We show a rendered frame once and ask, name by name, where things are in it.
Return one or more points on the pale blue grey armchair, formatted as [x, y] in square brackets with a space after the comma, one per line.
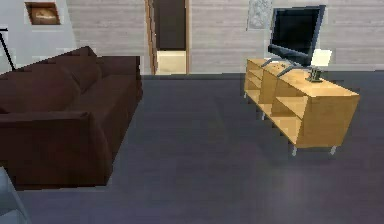
[10, 203]

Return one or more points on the light wood television stand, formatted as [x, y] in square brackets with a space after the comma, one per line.
[320, 110]

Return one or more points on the dark brown sofa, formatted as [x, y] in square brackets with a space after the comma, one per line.
[63, 110]

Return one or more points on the black flat television set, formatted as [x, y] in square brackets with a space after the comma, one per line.
[295, 31]

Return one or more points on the white shade table lamp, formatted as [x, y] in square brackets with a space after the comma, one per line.
[320, 60]

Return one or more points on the black floor lamp pole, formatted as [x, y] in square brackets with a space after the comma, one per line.
[6, 50]

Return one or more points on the grey framed wall picture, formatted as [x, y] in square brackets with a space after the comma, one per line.
[259, 13]

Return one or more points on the brown framed wall picture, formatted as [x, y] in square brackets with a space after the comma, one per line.
[42, 13]

